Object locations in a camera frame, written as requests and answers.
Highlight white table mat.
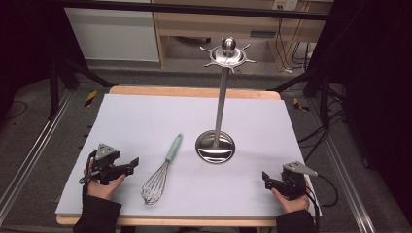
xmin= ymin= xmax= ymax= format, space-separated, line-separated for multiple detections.
xmin=54 ymin=93 xmax=324 ymax=218

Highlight wooden table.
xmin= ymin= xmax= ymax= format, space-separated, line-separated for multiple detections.
xmin=55 ymin=84 xmax=283 ymax=228

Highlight steel utensil stand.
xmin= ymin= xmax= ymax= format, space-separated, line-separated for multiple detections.
xmin=194 ymin=36 xmax=258 ymax=165

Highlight light wooden desk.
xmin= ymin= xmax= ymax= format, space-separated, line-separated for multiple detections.
xmin=151 ymin=0 xmax=335 ymax=73

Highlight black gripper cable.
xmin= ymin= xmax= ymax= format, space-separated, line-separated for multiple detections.
xmin=79 ymin=150 xmax=99 ymax=202
xmin=303 ymin=174 xmax=340 ymax=233

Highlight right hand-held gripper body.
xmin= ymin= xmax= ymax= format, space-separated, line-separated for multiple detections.
xmin=279 ymin=160 xmax=320 ymax=201

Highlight black metal stand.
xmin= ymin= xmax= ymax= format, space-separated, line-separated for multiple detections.
xmin=267 ymin=63 xmax=346 ymax=128
xmin=48 ymin=57 xmax=115 ymax=121

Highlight white power strip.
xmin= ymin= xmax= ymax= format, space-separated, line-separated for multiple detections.
xmin=272 ymin=0 xmax=299 ymax=12

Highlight black metal crossbar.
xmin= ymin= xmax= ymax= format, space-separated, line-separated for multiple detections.
xmin=61 ymin=0 xmax=328 ymax=21

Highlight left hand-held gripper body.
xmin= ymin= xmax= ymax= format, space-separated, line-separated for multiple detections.
xmin=91 ymin=143 xmax=126 ymax=186

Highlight black cables under desk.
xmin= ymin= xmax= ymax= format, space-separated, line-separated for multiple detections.
xmin=274 ymin=17 xmax=313 ymax=73

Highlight white cabinet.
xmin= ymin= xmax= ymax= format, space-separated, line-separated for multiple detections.
xmin=63 ymin=7 xmax=160 ymax=63

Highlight black floor cables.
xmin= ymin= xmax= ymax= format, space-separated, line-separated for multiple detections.
xmin=296 ymin=96 xmax=346 ymax=163

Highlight person's left hand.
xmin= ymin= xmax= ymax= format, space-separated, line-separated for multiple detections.
xmin=86 ymin=159 xmax=127 ymax=201

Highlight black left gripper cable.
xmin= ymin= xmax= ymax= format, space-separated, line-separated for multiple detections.
xmin=79 ymin=150 xmax=99 ymax=202

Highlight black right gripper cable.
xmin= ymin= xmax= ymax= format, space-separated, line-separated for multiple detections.
xmin=303 ymin=174 xmax=340 ymax=233

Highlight person's right hand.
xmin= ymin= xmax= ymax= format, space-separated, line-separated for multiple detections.
xmin=270 ymin=180 xmax=311 ymax=215

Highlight metal floor rail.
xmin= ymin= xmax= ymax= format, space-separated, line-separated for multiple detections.
xmin=0 ymin=89 xmax=75 ymax=225
xmin=306 ymin=96 xmax=379 ymax=233

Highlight dark curtain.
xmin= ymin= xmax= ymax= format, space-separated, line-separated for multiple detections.
xmin=307 ymin=0 xmax=412 ymax=226
xmin=0 ymin=0 xmax=86 ymax=113

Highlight yellow black striped tape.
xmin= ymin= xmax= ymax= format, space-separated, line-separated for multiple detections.
xmin=84 ymin=89 xmax=98 ymax=108
xmin=292 ymin=97 xmax=311 ymax=113

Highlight whisk with green handle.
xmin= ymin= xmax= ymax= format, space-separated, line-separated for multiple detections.
xmin=140 ymin=133 xmax=184 ymax=206

